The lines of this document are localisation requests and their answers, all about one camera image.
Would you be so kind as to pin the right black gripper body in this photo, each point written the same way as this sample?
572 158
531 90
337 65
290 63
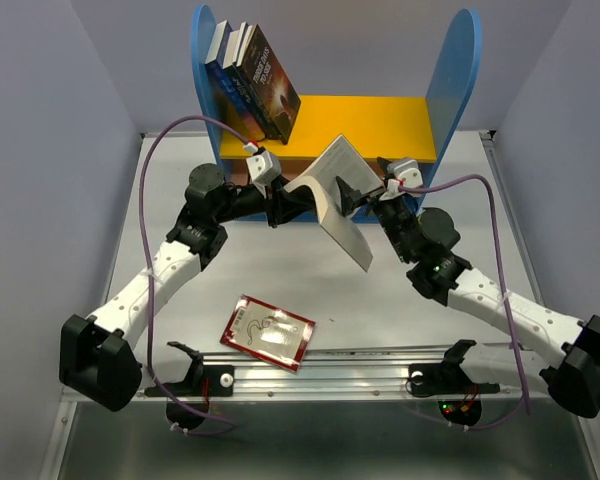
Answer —
396 218

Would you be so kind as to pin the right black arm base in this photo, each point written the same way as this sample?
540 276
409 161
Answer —
461 404

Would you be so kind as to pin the blue and yellow bookshelf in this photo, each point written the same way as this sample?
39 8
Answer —
390 127

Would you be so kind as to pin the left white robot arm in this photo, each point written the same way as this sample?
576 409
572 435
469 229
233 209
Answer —
97 352

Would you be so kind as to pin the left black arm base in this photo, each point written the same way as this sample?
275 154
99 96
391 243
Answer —
194 384

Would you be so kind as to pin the dark sunset paperback book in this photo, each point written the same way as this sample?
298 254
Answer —
339 159

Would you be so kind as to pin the Three Days To See book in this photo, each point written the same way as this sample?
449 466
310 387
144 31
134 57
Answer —
272 85

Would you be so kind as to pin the blue Jane Eyre book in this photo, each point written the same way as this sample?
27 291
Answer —
215 57

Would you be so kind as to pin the aluminium mounting rail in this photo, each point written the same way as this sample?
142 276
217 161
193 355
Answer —
357 375

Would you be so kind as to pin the red bordered cream book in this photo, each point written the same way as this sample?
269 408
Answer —
268 333

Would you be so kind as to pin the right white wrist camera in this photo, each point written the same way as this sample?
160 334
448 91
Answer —
401 173

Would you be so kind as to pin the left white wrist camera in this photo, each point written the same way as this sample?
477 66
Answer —
263 168

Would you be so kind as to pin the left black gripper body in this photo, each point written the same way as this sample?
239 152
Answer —
243 202

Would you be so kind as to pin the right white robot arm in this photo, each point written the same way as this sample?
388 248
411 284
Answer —
563 350

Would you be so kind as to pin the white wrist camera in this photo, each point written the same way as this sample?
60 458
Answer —
401 173
263 168

